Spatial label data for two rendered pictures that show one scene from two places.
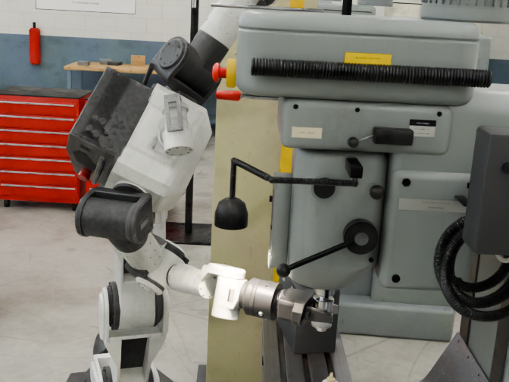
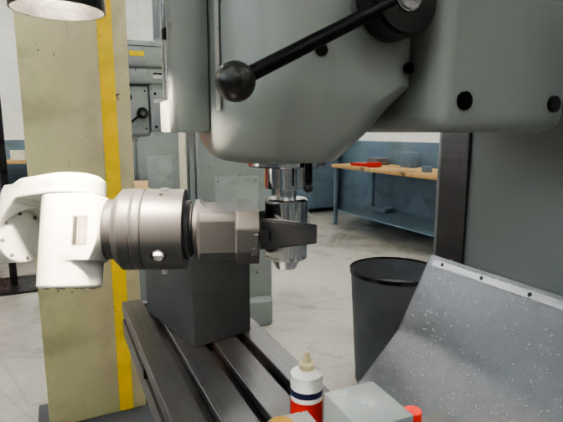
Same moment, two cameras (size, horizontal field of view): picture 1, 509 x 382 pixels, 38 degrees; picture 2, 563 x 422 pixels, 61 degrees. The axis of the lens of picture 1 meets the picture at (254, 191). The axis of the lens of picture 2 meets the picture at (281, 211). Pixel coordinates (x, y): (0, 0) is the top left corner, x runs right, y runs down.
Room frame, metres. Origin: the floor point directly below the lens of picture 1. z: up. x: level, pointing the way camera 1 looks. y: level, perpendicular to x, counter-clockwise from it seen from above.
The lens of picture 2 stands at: (1.07, 0.05, 1.34)
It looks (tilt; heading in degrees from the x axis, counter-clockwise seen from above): 10 degrees down; 335
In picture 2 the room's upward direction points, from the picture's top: straight up
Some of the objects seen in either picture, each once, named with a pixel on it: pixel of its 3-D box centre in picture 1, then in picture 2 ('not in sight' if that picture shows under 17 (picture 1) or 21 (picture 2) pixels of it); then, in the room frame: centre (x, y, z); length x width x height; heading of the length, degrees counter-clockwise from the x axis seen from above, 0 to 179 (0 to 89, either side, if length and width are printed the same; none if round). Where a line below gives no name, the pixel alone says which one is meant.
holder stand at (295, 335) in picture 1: (306, 304); (194, 272); (1.96, -0.17, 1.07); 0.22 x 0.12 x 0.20; 12
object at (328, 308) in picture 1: (322, 313); (286, 232); (1.54, -0.17, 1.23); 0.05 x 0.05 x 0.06
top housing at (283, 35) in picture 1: (351, 54); not in sight; (1.54, -0.18, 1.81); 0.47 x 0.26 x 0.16; 91
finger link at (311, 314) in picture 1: (318, 316); (287, 234); (1.51, -0.16, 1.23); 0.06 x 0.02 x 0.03; 70
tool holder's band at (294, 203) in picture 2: (323, 299); (286, 202); (1.54, -0.17, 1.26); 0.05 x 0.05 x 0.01
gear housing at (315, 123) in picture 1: (358, 117); not in sight; (1.54, -0.21, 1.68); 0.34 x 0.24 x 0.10; 91
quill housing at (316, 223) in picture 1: (332, 212); (291, 5); (1.54, -0.17, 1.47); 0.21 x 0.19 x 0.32; 1
